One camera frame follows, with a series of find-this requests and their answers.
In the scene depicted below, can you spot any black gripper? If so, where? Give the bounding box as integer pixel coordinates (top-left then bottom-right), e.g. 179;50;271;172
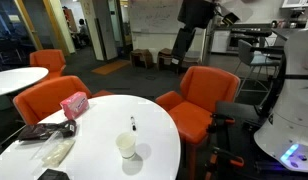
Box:
171;0;217;66

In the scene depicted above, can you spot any black marker pen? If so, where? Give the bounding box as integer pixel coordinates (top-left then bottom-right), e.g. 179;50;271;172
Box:
129;115;138;132

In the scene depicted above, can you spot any white paper cup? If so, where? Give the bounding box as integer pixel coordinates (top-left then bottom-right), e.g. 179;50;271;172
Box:
115;132;137;160

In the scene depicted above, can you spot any small wooden stool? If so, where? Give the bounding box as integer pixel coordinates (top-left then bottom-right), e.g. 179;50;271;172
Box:
157;47;175;72
129;48;154;70
182;54;203;69

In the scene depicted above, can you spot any white kitchen cabinet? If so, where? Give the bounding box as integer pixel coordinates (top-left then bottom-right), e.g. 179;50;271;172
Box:
211;30;231;54

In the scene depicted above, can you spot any orange armchair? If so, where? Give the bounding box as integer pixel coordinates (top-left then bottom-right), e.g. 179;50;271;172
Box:
12;75;114;126
155;65;242;180
29;49;67;81

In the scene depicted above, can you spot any built-in steel oven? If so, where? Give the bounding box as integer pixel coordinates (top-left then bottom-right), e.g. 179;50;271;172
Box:
227;31;262;53

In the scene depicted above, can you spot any grey bar stool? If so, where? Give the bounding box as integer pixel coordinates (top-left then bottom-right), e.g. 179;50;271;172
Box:
233;39;282;98

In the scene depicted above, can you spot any orange and black clamp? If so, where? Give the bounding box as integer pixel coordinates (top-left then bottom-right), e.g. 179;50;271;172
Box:
207;113;236;134
203;146;246;180

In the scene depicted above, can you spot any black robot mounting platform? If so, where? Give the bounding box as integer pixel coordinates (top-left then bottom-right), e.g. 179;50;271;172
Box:
215;99;308;180

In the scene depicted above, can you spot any person in dark clothes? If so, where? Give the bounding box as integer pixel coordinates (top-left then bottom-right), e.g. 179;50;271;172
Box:
77;18;90;46

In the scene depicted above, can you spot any coffee machine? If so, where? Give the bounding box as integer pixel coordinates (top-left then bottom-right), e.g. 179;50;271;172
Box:
288;9;307;29

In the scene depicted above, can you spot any pink tissue pack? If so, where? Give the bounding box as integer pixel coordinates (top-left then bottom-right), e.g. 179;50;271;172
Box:
59;91;90;120

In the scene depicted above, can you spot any dark brown snack bag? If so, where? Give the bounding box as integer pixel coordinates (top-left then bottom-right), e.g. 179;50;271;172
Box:
17;119;78;142

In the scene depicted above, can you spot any clear plastic bag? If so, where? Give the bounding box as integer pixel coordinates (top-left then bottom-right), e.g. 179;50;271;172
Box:
30;130;77;168

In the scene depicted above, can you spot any white round side table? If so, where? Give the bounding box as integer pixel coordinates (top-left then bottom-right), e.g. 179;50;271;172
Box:
0;66;50;111

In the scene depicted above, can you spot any small black object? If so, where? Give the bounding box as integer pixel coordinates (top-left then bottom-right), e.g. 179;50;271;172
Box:
37;168;71;180

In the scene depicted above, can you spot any wall whiteboard with writing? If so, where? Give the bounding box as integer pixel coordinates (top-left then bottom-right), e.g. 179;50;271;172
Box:
128;0;185;34

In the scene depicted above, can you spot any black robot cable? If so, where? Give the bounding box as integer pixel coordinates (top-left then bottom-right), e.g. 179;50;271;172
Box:
258;46;308;118

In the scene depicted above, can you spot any yellow door frame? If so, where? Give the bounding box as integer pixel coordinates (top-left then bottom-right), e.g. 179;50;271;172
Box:
42;0;71;57
13;0;44;52

